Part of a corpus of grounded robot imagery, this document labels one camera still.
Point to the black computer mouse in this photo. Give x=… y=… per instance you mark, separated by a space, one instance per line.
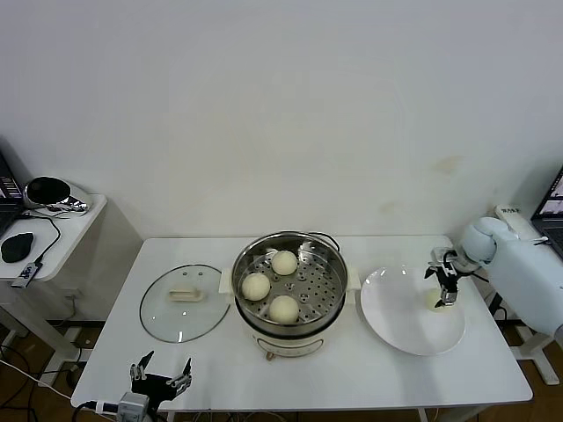
x=17 y=246

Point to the round white plate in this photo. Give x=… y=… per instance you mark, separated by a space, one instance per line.
x=404 y=316

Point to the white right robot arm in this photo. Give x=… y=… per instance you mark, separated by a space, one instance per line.
x=519 y=272

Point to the black laptop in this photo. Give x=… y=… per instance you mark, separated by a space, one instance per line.
x=552 y=215
x=9 y=189

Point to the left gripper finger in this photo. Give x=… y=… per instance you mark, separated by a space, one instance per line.
x=187 y=367
x=146 y=360

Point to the perforated steel steamer basket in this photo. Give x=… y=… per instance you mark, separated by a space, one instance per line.
x=316 y=285

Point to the chrome and black headset device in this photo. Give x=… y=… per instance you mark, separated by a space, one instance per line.
x=48 y=191

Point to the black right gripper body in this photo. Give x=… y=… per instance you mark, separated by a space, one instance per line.
x=449 y=277

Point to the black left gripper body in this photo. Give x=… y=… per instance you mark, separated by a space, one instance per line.
x=151 y=384

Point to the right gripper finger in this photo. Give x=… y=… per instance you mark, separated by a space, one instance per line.
x=448 y=299
x=430 y=270

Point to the round glass pot lid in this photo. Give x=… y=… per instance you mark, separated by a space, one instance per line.
x=189 y=316

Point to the cream electric cooker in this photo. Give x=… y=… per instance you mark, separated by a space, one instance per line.
x=290 y=347

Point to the white steamed baozi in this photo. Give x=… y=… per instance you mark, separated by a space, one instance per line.
x=283 y=262
x=282 y=308
x=255 y=286
x=431 y=301

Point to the white side table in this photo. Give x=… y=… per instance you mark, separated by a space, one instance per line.
x=534 y=351
x=70 y=228

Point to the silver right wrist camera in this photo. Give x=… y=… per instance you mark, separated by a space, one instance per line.
x=440 y=254

